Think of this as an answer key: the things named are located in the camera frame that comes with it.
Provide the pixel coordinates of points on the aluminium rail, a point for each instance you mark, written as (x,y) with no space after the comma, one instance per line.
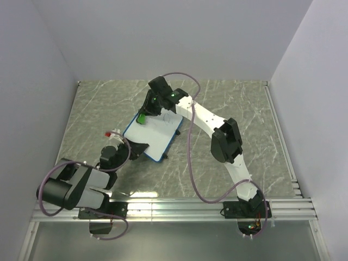
(294,181)
(192,209)

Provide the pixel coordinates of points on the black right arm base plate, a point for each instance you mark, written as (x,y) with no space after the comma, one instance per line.
(248,220)

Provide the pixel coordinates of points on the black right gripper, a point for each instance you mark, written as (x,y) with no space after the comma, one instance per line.
(146,107)

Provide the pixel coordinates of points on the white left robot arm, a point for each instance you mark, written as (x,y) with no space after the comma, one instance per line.
(72,184)

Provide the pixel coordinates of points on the green whiteboard eraser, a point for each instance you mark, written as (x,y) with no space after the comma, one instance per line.
(141,119)

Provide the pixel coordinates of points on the blue framed whiteboard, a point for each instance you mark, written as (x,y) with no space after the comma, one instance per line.
(157,131)

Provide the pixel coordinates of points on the aluminium front rail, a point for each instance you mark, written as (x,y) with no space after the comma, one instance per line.
(192,209)

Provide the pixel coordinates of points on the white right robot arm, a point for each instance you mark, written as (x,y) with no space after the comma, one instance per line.
(225,147)

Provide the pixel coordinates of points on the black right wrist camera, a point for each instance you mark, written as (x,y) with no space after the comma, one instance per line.
(160,86)

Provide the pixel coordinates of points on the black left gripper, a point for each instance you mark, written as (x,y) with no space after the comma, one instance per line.
(136,149)

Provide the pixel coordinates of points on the aluminium right side rail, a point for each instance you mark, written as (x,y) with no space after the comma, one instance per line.
(294,181)

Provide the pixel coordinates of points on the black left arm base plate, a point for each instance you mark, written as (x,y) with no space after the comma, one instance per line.
(99,221)

